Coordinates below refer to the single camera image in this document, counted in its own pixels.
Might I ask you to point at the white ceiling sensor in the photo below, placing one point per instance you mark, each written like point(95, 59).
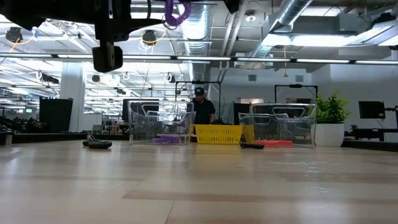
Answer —
point(250, 17)

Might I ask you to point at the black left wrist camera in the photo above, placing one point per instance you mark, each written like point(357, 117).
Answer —
point(107, 59)

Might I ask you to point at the white building column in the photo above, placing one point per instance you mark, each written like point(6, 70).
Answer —
point(72, 102)

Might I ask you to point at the black desk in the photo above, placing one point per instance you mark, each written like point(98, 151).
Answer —
point(367, 132)

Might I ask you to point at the white plant pot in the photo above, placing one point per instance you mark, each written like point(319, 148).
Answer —
point(329, 135)

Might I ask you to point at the black ceiling pendant device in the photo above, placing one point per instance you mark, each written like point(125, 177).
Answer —
point(14, 34)
point(149, 36)

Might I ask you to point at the silver metal post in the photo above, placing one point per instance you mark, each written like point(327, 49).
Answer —
point(8, 138)

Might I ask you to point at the black monitor screen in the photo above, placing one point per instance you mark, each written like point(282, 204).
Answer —
point(371, 109)

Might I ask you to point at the black overhead light bar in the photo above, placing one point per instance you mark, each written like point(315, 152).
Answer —
point(202, 58)

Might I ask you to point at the black metal frame stand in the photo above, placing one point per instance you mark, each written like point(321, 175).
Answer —
point(199, 82)
point(295, 86)

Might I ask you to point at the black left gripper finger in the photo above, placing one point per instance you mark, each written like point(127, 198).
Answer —
point(231, 5)

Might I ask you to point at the green potted plant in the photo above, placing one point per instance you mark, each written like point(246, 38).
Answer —
point(331, 109)

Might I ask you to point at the yellow plastic basket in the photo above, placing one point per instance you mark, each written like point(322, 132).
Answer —
point(217, 133)

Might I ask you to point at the black office partition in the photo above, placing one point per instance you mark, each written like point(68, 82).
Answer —
point(56, 115)

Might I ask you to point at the clear plastic bin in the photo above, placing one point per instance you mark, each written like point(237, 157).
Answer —
point(140, 133)
point(280, 124)

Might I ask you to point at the grey wall vent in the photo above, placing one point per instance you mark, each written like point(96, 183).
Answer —
point(299, 78)
point(252, 77)

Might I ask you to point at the silver round air duct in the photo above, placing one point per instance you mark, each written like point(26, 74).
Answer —
point(199, 34)
point(292, 12)

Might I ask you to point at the person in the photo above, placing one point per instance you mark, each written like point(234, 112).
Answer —
point(202, 109)

